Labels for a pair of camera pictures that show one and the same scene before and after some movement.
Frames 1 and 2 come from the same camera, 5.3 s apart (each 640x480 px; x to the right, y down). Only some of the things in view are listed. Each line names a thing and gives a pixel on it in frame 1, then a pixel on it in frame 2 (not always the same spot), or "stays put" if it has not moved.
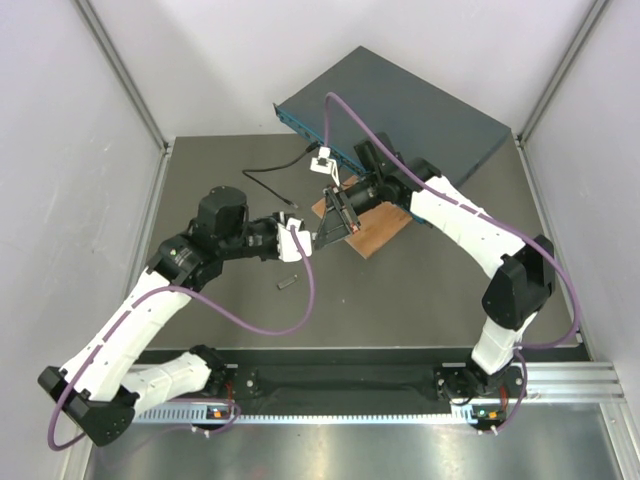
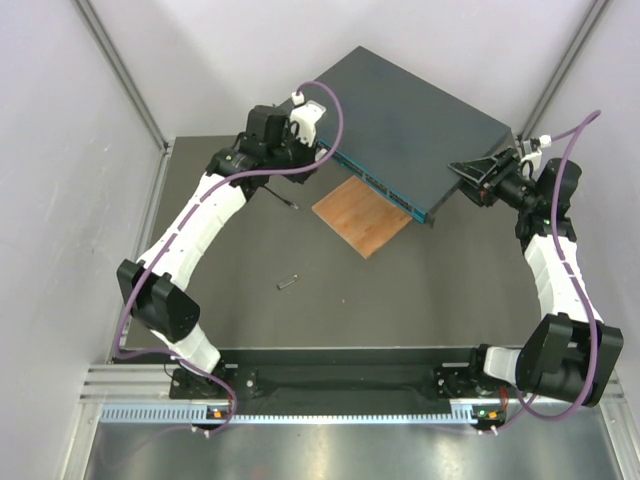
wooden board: x=377 y=225 stays put
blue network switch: x=436 y=134 stays put
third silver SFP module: x=286 y=282 stays put
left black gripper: x=272 y=222 → x=308 y=154
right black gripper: x=337 y=223 → x=493 y=170
